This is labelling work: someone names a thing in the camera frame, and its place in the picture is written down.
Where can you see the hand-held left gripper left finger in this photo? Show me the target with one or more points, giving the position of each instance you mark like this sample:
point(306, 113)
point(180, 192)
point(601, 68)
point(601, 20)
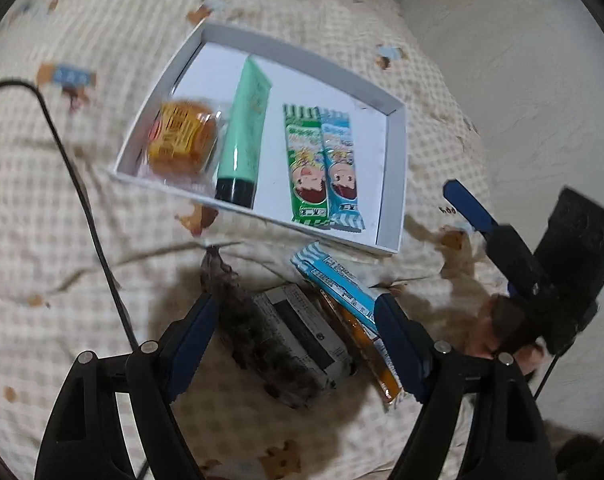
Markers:
point(194, 345)

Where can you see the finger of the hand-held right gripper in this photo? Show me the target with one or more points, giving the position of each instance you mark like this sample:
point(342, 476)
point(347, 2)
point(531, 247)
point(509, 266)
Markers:
point(506, 320)
point(469, 205)

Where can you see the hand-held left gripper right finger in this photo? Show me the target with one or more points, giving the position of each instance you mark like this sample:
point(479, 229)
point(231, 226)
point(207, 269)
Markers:
point(399, 345)

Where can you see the orange snack packet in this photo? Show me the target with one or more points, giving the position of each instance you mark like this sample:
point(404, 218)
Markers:
point(381, 377)

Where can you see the dark hair claw clip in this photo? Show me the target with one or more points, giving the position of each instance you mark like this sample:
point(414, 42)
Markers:
point(237, 310)

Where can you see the blue snack packet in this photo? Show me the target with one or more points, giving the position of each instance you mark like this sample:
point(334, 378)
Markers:
point(339, 160)
point(332, 275)

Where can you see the grey rectangular box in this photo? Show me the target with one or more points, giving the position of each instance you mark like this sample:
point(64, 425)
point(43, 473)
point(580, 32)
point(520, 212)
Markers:
point(302, 330)

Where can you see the white shallow cardboard box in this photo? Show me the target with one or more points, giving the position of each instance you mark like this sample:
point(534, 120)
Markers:
point(371, 160)

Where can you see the green snack packet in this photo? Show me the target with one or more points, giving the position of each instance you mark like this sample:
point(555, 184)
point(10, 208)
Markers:
point(307, 160)

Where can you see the packaged bread bun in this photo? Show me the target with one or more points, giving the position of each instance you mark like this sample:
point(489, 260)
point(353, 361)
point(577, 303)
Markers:
point(182, 135)

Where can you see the green cream tube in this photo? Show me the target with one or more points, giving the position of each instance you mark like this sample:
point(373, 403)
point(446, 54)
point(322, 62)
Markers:
point(242, 135)

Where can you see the person's right hand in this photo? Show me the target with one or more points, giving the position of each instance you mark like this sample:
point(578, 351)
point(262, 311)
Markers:
point(481, 330)

